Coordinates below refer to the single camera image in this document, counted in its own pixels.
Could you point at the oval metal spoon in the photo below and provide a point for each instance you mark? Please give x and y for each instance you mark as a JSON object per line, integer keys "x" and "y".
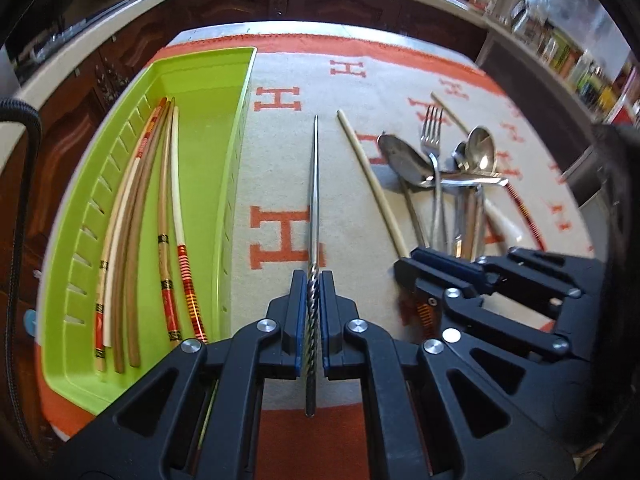
{"x": 481, "y": 150}

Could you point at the metal fork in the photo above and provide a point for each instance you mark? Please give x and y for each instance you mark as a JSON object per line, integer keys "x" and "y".
{"x": 431, "y": 145}

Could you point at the green plastic utensil tray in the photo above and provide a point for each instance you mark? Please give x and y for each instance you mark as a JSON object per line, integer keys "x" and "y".
{"x": 210, "y": 125}

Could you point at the dark wooden kitchen cabinets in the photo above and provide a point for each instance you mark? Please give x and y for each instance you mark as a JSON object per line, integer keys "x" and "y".
{"x": 225, "y": 5}

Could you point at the beige and orange printed blanket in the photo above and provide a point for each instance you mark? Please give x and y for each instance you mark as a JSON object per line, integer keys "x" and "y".
{"x": 350, "y": 85}

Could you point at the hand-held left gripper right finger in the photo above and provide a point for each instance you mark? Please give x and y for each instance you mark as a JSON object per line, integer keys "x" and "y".
{"x": 330, "y": 320}

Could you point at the stainless steel built-in appliance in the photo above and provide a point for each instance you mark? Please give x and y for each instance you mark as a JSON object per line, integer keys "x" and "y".
{"x": 530, "y": 95}

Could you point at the row of condiment bottles and boxes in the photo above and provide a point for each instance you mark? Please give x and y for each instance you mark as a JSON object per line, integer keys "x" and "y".
{"x": 575, "y": 60}

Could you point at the large round metal spoon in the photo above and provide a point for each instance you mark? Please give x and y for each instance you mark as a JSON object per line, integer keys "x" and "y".
{"x": 405, "y": 160}

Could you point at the light bamboo chopstick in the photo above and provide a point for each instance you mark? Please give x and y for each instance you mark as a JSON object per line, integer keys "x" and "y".
{"x": 370, "y": 180}
{"x": 176, "y": 185}

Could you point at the brown wooden chopstick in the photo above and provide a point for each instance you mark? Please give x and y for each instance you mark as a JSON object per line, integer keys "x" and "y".
{"x": 135, "y": 310}
{"x": 121, "y": 310}

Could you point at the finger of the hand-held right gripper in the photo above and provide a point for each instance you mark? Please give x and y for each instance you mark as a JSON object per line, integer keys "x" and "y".
{"x": 440, "y": 266}
{"x": 540, "y": 272}

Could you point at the black glass cooktop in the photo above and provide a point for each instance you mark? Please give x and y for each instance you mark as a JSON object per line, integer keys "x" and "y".
{"x": 60, "y": 42}

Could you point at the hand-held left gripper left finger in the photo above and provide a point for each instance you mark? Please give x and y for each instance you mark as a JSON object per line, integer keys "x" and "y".
{"x": 299, "y": 320}

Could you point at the white ceramic spoon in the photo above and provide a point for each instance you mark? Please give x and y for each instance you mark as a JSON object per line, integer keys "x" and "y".
{"x": 500, "y": 220}

